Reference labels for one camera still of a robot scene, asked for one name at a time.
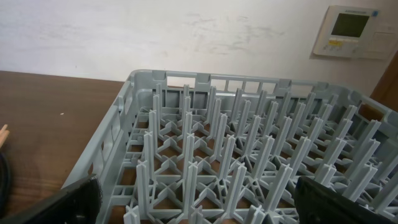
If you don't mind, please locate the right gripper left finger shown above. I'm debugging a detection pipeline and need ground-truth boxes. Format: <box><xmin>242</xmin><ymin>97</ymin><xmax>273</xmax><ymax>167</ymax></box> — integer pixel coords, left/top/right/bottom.
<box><xmin>1</xmin><ymin>174</ymin><xmax>103</xmax><ymax>224</ymax></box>

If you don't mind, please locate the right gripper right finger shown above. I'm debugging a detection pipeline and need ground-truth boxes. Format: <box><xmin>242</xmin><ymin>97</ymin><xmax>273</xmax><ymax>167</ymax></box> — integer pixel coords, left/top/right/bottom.
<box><xmin>294</xmin><ymin>176</ymin><xmax>393</xmax><ymax>224</ymax></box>

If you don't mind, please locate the grey dishwasher rack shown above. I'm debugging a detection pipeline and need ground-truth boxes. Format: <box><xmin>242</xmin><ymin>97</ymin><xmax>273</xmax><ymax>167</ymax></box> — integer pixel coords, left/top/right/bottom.
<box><xmin>65</xmin><ymin>70</ymin><xmax>397</xmax><ymax>223</ymax></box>

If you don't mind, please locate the round black tray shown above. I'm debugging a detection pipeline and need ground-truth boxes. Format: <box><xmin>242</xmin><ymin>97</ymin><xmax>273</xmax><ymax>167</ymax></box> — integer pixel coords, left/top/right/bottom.
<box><xmin>0</xmin><ymin>152</ymin><xmax>12</xmax><ymax>217</ymax></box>

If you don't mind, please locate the right wooden chopstick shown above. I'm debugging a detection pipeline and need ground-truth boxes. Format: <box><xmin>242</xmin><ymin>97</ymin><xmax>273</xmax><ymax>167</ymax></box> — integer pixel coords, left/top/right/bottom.
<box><xmin>0</xmin><ymin>130</ymin><xmax>10</xmax><ymax>147</ymax></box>

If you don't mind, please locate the wall thermostat panel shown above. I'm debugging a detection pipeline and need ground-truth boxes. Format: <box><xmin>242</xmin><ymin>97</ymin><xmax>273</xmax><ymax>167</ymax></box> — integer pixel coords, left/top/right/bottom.
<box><xmin>313</xmin><ymin>5</ymin><xmax>397</xmax><ymax>60</ymax></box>

